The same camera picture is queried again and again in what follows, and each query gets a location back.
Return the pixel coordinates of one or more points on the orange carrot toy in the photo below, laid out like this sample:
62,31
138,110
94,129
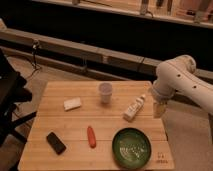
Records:
91,137

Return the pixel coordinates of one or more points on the black rectangular block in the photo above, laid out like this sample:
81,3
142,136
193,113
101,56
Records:
57,145

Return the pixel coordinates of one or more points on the wooden folding table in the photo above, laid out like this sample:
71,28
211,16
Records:
106,120

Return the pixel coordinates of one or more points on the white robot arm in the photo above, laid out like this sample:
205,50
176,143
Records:
177,74

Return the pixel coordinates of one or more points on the green ceramic bowl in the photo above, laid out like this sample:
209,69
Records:
131,148

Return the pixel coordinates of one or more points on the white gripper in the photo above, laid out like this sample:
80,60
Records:
159,109

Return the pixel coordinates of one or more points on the black tripod stand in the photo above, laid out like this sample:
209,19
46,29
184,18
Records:
33,62

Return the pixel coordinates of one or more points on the black chair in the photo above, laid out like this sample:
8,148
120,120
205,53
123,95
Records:
12,90

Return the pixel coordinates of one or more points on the white ceramic cup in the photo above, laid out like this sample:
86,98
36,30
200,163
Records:
105,91

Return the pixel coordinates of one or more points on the white sponge block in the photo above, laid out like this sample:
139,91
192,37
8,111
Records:
72,104

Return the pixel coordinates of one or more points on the white squeeze bottle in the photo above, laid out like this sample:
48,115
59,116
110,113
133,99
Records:
133,108

